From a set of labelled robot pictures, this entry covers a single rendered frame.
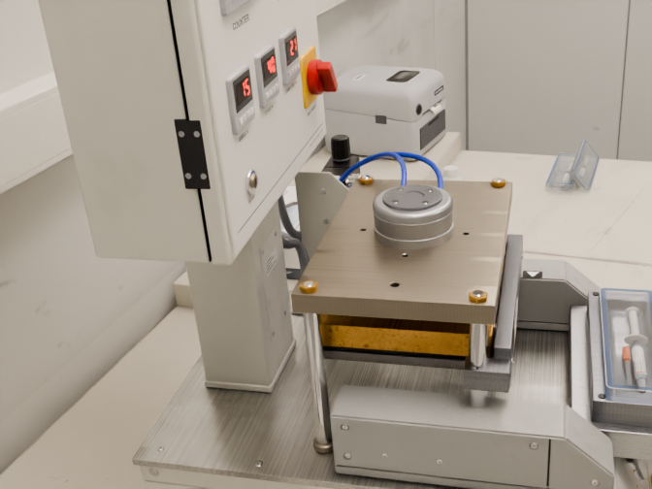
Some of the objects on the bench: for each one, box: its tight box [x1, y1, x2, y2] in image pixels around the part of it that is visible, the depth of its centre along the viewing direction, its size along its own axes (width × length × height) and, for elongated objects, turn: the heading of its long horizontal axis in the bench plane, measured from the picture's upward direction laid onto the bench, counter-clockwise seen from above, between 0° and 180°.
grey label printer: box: [323, 65, 446, 161], centre depth 194 cm, size 25×20×17 cm
